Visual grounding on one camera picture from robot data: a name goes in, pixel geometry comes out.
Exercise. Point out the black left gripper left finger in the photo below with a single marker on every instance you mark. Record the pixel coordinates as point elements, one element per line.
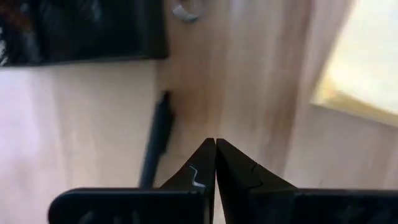
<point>174,205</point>

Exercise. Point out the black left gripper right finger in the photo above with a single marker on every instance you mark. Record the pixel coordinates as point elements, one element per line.
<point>280,207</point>

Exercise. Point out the dark grey matte pen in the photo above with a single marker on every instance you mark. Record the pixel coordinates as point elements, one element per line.
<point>158,133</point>

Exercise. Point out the yellow sticky note pad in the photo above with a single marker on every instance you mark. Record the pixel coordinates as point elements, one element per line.
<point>367,62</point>

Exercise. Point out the black mesh desk organizer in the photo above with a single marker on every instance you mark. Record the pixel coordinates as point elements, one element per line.
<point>77,31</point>

